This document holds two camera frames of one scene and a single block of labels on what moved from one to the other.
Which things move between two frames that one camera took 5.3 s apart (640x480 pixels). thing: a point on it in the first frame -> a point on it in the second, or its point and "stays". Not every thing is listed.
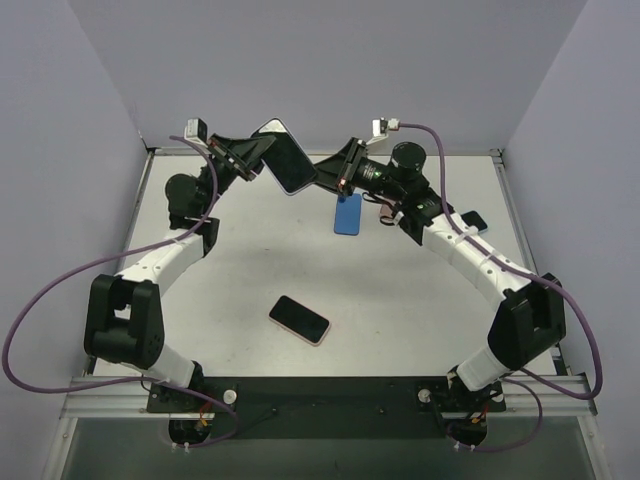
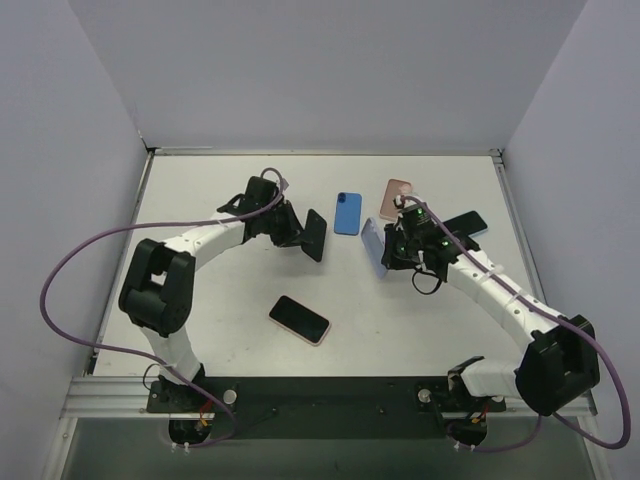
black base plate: [328, 407] stays
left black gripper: [228, 158] -> [293, 231]
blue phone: [347, 214] stays
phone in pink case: [300, 319] stays
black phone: [285, 159] -> [316, 226]
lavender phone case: [286, 160] -> [374, 246]
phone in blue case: [472, 218] stays
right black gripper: [349, 165] -> [391, 248]
